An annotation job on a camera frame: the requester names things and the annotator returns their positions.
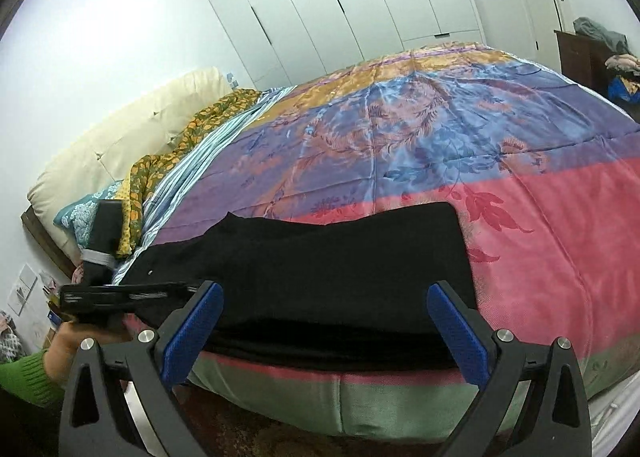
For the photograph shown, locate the black pants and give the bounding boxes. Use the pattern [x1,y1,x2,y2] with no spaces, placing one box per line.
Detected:
[124,203,477,373]

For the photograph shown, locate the person's left hand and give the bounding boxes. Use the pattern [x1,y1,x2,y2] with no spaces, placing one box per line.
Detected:
[42,321,132,388]

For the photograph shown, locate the teal floral pillow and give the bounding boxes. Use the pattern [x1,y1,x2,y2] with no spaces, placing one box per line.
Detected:
[53,180,122,259]

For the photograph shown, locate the grey patterned cloth pile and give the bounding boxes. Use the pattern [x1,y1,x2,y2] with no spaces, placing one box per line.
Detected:
[0,311,26,364]

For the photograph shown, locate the yellow orange floral blanket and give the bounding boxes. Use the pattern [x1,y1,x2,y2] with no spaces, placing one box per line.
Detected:
[114,89,262,258]

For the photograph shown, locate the striped light blue sheet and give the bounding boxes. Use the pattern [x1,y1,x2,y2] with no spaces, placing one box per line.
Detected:
[113,87,293,285]

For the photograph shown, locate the cream padded headboard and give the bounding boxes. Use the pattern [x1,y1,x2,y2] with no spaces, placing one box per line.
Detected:
[27,67,231,264]

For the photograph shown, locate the multicolour floral bedspread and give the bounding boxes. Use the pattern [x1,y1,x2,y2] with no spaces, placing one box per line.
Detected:
[150,43,639,441]

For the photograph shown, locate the pile of clothes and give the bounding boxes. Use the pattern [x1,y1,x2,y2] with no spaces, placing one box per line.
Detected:
[604,54,640,104]

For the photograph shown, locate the white built-in wardrobe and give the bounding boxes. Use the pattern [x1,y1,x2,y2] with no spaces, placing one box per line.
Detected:
[208,0,485,89]

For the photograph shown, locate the dark wooden nightstand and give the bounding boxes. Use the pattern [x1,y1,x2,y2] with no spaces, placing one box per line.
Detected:
[554,30,614,95]

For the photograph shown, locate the grey garment on nightstand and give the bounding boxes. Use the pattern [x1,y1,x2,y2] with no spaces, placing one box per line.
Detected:
[573,16,630,54]

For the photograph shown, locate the white wall switch plate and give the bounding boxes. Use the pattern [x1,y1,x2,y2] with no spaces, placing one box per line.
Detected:
[8,264,38,316]

